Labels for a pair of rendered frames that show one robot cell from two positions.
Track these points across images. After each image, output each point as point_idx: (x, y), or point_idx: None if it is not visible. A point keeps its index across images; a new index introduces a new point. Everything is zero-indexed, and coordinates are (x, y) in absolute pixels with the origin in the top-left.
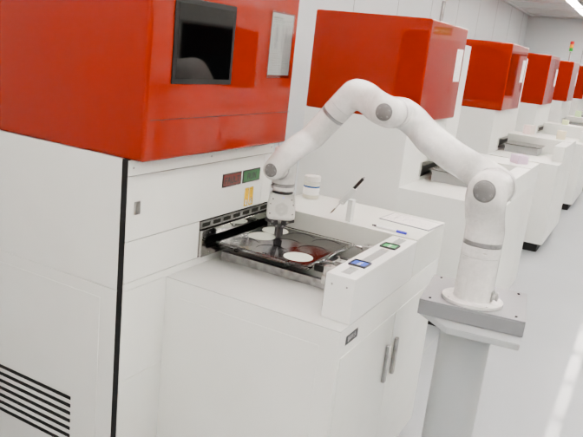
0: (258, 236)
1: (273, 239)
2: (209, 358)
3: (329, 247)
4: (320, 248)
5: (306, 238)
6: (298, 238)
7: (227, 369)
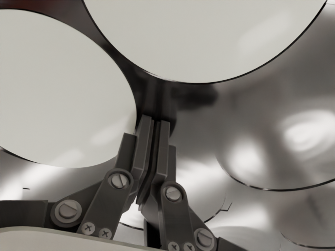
0: (18, 109)
1: (109, 162)
2: None
3: (314, 243)
4: (269, 245)
5: (314, 164)
6: (273, 149)
7: None
